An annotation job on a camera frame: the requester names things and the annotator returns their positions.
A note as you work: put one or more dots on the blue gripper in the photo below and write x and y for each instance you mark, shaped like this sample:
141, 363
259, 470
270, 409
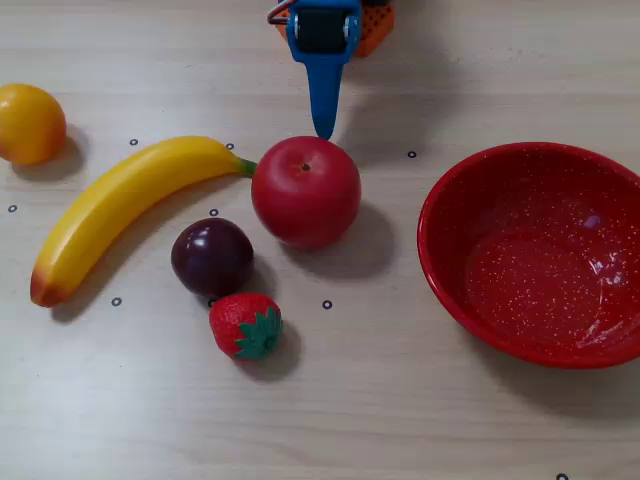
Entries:
320, 30

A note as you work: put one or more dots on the yellow-orange toy peach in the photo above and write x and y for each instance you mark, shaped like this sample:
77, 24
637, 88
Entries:
29, 125

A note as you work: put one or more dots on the orange robot base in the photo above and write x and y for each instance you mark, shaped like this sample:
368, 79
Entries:
376, 30

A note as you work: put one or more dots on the red speckled enamel bowl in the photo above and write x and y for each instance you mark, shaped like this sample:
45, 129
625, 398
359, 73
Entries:
525, 280

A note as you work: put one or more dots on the red toy apple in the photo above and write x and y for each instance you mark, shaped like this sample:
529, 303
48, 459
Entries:
305, 200

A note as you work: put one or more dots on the dark purple toy plum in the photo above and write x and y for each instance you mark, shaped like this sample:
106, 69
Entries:
212, 257

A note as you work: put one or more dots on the yellow toy banana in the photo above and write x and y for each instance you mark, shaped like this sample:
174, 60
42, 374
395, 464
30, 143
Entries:
115, 200

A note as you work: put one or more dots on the red toy strawberry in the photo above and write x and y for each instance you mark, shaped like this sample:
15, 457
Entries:
235, 320

